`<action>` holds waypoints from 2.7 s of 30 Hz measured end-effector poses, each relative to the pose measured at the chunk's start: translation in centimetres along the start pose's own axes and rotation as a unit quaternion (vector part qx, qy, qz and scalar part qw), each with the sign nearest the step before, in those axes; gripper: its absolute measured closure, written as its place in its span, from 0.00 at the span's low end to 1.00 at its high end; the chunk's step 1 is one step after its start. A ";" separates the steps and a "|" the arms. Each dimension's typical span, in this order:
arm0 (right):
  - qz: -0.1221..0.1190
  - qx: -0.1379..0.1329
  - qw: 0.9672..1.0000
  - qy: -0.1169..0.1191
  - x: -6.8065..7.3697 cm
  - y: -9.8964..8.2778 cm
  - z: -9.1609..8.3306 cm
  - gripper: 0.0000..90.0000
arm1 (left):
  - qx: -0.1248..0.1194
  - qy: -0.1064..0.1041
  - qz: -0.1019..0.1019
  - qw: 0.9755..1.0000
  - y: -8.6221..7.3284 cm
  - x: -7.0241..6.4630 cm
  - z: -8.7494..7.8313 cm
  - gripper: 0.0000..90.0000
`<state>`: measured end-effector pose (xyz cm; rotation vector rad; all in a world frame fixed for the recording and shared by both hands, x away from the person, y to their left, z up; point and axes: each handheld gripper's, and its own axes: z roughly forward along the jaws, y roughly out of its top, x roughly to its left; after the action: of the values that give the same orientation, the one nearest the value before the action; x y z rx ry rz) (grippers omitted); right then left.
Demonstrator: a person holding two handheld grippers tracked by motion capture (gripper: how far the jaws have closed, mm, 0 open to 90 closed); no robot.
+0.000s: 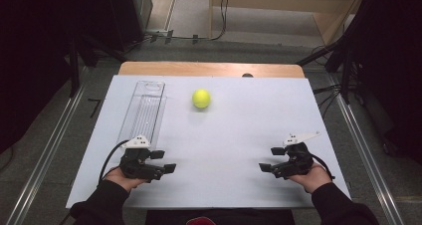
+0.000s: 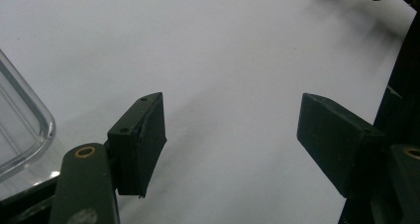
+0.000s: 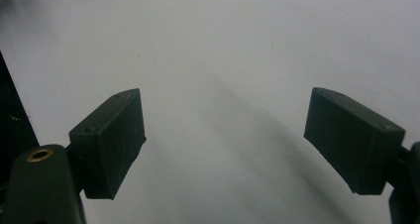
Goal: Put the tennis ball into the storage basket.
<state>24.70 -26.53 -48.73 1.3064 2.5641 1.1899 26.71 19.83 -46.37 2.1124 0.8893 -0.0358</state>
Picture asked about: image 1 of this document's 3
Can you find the black floor cables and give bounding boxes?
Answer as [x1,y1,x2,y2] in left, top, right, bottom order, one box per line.
[313,83,343,117]

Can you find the dark cabinet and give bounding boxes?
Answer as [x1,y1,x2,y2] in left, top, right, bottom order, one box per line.
[105,0,154,53]

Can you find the clear plastic ball tube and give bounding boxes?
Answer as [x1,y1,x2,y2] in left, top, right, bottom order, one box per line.
[116,80,167,149]

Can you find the red cloth patch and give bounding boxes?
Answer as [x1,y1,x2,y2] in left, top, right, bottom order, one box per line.
[185,216,217,225]

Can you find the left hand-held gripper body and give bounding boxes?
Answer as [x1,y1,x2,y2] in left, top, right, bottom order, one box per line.
[118,134,165,183]

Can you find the person's right hand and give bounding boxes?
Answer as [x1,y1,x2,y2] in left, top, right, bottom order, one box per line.
[288,161,333,195]

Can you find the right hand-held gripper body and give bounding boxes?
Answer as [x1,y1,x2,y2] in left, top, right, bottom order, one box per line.
[271,130,321,180]

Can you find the black stand legs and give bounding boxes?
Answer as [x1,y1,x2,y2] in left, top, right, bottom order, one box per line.
[66,34,128,99]
[296,35,364,106]

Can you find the yellow tennis ball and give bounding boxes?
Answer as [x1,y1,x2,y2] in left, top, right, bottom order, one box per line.
[191,88,212,110]

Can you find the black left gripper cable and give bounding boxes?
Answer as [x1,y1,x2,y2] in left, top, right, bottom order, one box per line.
[98,138,130,187]

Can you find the wooden table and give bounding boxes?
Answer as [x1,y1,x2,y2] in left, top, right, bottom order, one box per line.
[117,61,306,80]

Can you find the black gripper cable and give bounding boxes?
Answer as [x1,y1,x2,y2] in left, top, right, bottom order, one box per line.
[98,138,130,187]
[310,153,336,181]

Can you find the metal floor rail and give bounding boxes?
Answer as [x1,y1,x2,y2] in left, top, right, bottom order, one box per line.
[5,85,87,225]
[325,75,406,225]

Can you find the light wooden furniture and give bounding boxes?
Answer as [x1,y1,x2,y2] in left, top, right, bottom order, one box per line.
[208,0,368,46]

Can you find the black curtain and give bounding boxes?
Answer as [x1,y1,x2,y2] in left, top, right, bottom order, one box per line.
[0,0,133,154]
[342,0,422,168]

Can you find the black hanging cable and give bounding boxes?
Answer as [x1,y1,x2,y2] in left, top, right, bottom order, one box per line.
[210,0,232,42]

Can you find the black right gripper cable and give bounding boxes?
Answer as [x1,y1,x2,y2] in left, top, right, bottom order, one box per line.
[310,153,336,181]

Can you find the person's left hand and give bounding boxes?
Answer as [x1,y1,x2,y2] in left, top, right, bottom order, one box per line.
[103,166,147,193]

